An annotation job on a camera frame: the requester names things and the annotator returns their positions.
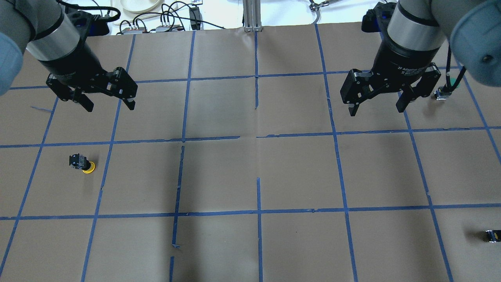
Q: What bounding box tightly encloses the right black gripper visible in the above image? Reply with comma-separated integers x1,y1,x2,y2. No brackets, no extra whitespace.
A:
340,37,442,117

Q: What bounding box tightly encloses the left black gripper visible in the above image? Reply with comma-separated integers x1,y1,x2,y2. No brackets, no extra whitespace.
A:
40,42,138,112

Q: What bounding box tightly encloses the yellow push button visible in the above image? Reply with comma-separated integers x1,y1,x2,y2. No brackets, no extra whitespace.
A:
68,154,96,174

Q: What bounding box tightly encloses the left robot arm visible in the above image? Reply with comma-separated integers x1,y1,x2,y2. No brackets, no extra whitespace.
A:
0,0,138,112

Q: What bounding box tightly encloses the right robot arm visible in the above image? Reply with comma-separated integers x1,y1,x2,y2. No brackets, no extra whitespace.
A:
340,0,501,116

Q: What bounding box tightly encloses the beige plate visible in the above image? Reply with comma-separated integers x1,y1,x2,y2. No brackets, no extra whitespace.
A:
119,0,164,14

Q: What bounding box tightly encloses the black power adapter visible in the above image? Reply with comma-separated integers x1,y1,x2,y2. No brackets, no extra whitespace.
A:
189,5,202,30

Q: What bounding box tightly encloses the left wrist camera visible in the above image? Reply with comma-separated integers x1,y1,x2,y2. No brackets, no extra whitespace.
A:
67,11,110,37

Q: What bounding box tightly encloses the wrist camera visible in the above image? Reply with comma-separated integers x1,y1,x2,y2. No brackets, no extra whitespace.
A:
361,2,397,33
67,11,110,37

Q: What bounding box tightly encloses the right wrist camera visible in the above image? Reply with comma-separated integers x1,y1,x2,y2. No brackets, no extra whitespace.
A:
361,2,397,33

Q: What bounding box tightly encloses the aluminium frame post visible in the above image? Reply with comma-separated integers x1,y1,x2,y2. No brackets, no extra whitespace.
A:
242,0,263,33

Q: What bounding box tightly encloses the small black switch block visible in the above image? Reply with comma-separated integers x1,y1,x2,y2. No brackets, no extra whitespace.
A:
484,229,501,243

